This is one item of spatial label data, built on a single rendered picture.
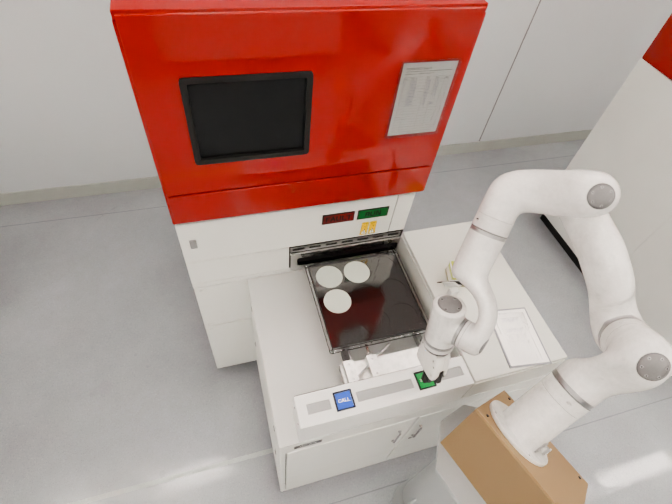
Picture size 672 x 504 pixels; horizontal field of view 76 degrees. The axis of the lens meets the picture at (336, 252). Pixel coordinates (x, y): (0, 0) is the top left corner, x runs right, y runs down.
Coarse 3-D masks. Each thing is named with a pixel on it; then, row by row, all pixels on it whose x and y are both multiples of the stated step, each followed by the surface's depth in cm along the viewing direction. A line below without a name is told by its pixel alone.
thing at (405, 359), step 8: (400, 352) 144; (408, 352) 145; (416, 352) 145; (384, 360) 142; (392, 360) 142; (400, 360) 142; (408, 360) 143; (416, 360) 143; (360, 368) 139; (384, 368) 140; (392, 368) 140; (400, 368) 141; (344, 376) 137; (360, 376) 138; (368, 376) 138
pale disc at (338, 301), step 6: (330, 294) 154; (336, 294) 154; (342, 294) 154; (324, 300) 152; (330, 300) 152; (336, 300) 152; (342, 300) 153; (348, 300) 153; (330, 306) 151; (336, 306) 151; (342, 306) 151; (348, 306) 151; (336, 312) 149; (342, 312) 150
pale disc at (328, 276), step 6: (318, 270) 160; (324, 270) 160; (330, 270) 160; (336, 270) 160; (318, 276) 158; (324, 276) 158; (330, 276) 159; (336, 276) 159; (342, 276) 159; (318, 282) 156; (324, 282) 157; (330, 282) 157; (336, 282) 157
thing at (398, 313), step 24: (336, 264) 162; (384, 264) 165; (336, 288) 155; (360, 288) 157; (384, 288) 158; (408, 288) 159; (360, 312) 150; (384, 312) 151; (408, 312) 152; (336, 336) 144; (360, 336) 144; (384, 336) 145
